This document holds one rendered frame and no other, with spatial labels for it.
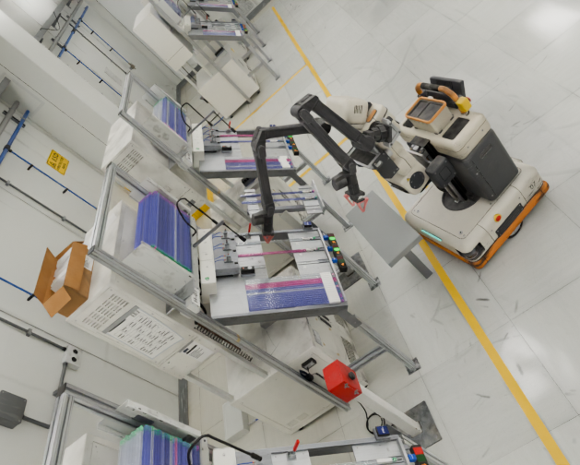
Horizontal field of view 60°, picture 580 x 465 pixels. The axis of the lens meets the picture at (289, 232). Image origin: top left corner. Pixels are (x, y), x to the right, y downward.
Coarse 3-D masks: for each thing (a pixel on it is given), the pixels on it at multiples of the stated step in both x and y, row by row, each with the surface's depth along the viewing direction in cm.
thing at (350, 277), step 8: (280, 216) 340; (288, 216) 341; (296, 224) 347; (352, 256) 393; (360, 256) 387; (336, 264) 375; (360, 264) 383; (344, 272) 382; (352, 272) 383; (368, 272) 373; (344, 280) 384; (352, 280) 378; (344, 288) 379
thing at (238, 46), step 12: (144, 0) 745; (156, 0) 748; (180, 0) 750; (192, 0) 786; (204, 0) 802; (216, 0) 807; (228, 0) 818; (240, 12) 846; (252, 24) 859; (204, 48) 801; (216, 48) 804; (240, 48) 811; (204, 60) 812
